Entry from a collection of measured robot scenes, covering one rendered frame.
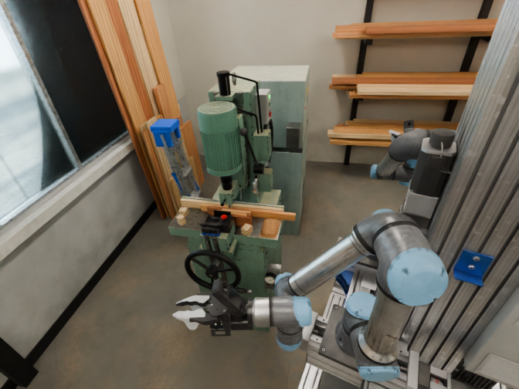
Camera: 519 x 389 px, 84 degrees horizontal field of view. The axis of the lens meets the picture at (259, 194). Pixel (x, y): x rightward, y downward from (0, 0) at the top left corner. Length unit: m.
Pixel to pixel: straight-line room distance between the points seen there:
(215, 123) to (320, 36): 2.37
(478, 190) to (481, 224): 0.11
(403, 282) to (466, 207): 0.35
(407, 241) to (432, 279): 0.09
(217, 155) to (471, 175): 0.94
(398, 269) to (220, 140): 0.90
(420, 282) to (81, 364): 2.16
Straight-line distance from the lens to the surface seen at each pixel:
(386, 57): 3.55
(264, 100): 1.55
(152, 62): 3.16
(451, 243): 1.02
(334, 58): 3.50
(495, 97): 0.82
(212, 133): 1.29
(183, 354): 2.21
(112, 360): 2.36
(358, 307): 1.07
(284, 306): 0.80
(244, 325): 0.85
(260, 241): 1.48
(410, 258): 0.68
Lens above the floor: 1.92
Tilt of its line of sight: 36 degrees down
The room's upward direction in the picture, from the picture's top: 3 degrees counter-clockwise
